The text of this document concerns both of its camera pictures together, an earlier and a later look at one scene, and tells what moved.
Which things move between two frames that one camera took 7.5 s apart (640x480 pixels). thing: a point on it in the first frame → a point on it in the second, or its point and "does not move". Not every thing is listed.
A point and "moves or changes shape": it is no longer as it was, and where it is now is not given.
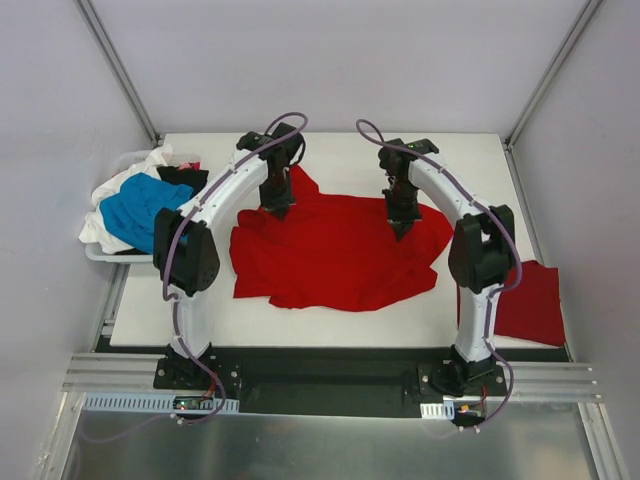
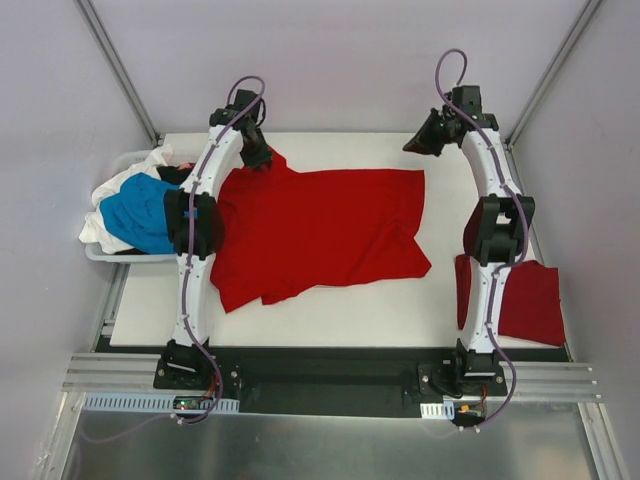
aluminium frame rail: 528,381 does not move
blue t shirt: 129,212 does not move
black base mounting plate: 327,380 does not move
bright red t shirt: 332,253 moves or changes shape
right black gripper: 403,214 → 435,129
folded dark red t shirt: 531,310 does not move
